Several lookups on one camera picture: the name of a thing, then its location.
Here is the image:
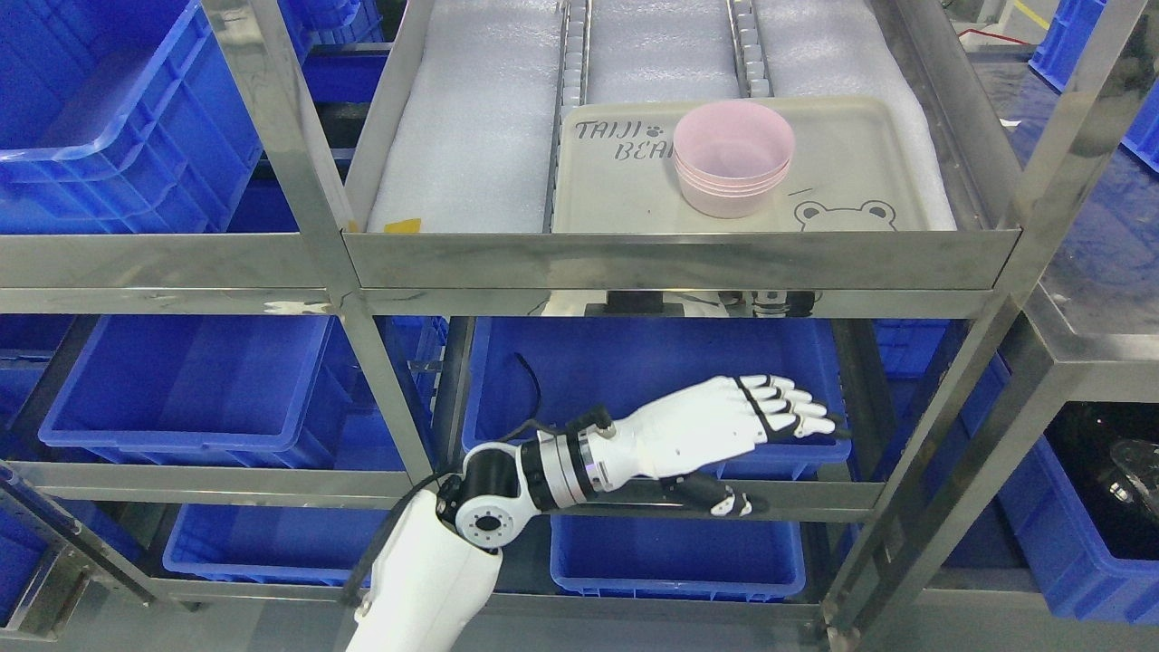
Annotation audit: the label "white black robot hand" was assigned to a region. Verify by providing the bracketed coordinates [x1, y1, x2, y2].
[585, 374, 843, 517]

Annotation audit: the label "pink bowl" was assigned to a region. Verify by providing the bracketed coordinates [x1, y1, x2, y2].
[672, 100, 799, 183]

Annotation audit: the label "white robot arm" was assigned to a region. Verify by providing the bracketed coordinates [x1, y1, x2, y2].
[347, 424, 640, 651]

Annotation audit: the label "blue crate bottom shelf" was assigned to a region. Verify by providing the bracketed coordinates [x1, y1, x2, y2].
[551, 517, 807, 602]

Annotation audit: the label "blue crate shelf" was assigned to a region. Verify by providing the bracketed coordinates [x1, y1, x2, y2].
[37, 315, 374, 469]
[551, 517, 807, 602]
[461, 317, 845, 450]

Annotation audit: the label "blue crate middle shelf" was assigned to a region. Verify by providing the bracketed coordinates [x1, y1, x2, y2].
[461, 317, 845, 450]

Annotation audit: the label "stacked pink bowls on shelf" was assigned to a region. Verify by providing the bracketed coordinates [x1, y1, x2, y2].
[675, 157, 793, 219]

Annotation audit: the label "steel shelf rack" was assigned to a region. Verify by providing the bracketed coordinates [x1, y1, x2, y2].
[3, 1, 1156, 651]

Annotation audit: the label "blue crate left shelf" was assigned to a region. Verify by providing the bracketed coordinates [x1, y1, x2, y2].
[37, 315, 374, 469]

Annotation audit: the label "beige bear tray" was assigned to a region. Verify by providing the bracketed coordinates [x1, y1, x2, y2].
[551, 96, 953, 235]

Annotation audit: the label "white foam mat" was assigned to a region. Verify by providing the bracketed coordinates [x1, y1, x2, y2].
[369, 1, 956, 234]

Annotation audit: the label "blue crate with helmet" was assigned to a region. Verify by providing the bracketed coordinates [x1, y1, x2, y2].
[998, 401, 1158, 627]

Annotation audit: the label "black helmet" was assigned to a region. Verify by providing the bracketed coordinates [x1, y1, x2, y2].
[1105, 440, 1158, 521]

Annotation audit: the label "large blue crate upper left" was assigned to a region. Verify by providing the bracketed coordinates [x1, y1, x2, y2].
[1, 1, 262, 235]

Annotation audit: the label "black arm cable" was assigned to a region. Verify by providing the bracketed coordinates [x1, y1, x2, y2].
[338, 406, 614, 608]

